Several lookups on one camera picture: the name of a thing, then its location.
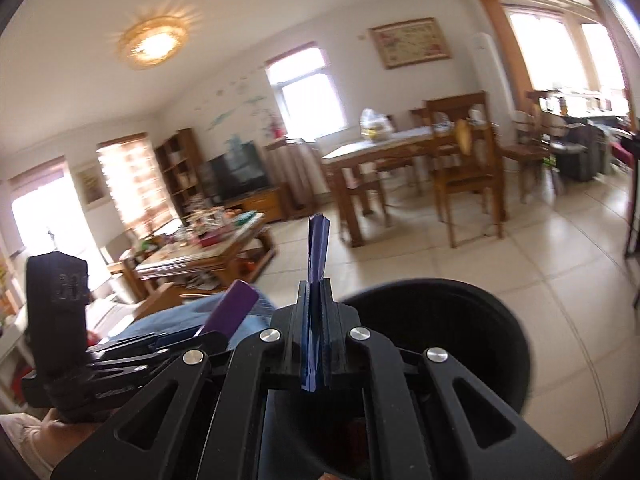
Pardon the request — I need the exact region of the framed wall picture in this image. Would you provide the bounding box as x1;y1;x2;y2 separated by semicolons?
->
368;16;452;70

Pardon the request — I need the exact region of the wooden coffee table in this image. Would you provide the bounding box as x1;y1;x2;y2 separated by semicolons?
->
134;212;277;301

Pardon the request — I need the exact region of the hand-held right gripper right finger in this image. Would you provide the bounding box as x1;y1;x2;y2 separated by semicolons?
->
319;281;576;480

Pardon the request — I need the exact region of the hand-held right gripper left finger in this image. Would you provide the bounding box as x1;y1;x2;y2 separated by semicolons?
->
50;280;313;480

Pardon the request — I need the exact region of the white standing air conditioner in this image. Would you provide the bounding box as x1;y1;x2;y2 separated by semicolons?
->
470;32;521;126

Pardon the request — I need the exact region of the sunflower wall picture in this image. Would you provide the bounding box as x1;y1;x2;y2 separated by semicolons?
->
74;162;112;208

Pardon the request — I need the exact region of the small white window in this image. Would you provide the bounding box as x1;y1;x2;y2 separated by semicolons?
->
264;42;348;141

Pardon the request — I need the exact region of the wooden bookshelf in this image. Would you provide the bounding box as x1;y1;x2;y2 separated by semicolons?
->
154;127;208;211

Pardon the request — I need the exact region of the flat screen television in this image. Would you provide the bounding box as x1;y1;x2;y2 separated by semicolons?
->
197;141;271;203

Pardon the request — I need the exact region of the golden ceiling lamp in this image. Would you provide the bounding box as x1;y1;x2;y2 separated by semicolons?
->
117;15;190;68

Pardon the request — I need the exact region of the person's left hand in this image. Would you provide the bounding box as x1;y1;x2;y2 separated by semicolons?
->
0;407;101;480

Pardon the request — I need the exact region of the tall wooden plant stand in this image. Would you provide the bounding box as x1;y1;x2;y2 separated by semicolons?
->
264;137;321;218

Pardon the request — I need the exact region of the wooden armchair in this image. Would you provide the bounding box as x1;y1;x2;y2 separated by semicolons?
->
100;232;141;281

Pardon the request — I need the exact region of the striped window blind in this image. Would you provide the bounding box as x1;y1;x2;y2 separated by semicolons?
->
96;132;176;238

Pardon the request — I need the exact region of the black trash bin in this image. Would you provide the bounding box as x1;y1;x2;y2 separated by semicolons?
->
260;277;531;480

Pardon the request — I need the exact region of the white plastic bag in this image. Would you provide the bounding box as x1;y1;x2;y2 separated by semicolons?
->
360;108;393;142

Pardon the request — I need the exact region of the wooden television cabinet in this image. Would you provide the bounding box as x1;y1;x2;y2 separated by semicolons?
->
222;186;291;223

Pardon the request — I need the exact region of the wooden dining chair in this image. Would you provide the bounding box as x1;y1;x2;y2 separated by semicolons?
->
500;91;561;203
425;91;507;250

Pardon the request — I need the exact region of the blue wet wipes pack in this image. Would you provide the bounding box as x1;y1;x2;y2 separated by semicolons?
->
301;214;332;393

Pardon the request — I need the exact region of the wooden dining table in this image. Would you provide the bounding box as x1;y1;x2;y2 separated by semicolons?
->
320;127;501;248

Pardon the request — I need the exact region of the blue tablecloth round table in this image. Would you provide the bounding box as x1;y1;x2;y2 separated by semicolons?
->
92;292;278;346

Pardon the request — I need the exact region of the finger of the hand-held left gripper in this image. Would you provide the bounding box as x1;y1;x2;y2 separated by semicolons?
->
85;325;203;359
90;332;231;377

